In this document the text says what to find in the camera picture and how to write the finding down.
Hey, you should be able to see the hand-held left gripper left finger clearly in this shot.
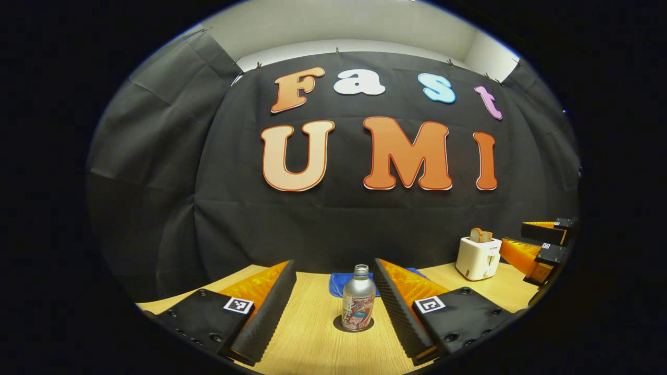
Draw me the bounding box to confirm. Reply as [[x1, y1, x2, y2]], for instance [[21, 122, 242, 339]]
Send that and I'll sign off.
[[151, 259, 297, 366]]

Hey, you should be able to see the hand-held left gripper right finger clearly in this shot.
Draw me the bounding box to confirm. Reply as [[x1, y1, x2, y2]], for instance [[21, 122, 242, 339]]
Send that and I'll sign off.
[[373, 258, 517, 366]]

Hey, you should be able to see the silver water bottle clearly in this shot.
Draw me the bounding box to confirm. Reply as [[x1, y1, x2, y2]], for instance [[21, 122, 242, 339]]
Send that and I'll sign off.
[[341, 264, 376, 332]]

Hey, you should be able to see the dark round coaster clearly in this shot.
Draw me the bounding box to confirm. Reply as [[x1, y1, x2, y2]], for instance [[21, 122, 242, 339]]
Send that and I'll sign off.
[[333, 315, 375, 333]]

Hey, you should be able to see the white toaster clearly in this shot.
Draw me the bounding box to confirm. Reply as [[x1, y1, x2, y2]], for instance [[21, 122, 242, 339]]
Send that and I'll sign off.
[[455, 236, 502, 281]]

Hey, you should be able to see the blue cloth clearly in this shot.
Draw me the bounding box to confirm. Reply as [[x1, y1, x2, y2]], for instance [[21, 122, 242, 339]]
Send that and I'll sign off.
[[329, 267, 429, 299]]

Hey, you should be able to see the black backdrop cloth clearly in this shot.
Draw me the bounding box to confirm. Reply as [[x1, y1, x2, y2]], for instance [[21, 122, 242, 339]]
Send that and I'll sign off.
[[86, 29, 580, 303]]

